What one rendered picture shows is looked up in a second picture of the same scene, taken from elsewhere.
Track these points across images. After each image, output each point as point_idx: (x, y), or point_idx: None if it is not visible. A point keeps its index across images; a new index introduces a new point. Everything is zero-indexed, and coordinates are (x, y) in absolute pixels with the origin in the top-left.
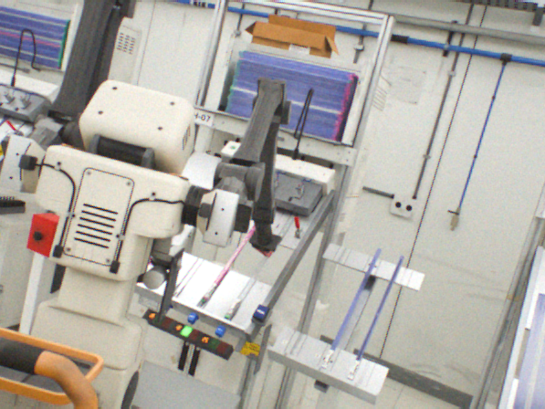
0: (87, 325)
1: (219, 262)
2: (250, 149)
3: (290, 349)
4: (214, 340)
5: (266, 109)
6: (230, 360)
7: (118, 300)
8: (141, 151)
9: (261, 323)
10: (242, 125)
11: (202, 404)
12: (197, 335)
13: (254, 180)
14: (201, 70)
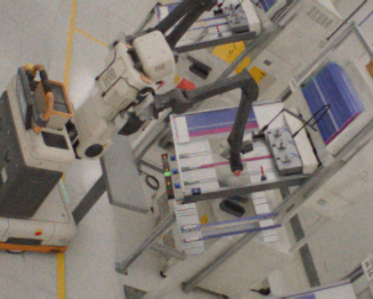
0: (93, 112)
1: None
2: (194, 92)
3: (184, 212)
4: (171, 186)
5: (225, 82)
6: None
7: (103, 109)
8: (138, 61)
9: (191, 195)
10: (304, 103)
11: (128, 193)
12: (168, 179)
13: (176, 103)
14: (314, 59)
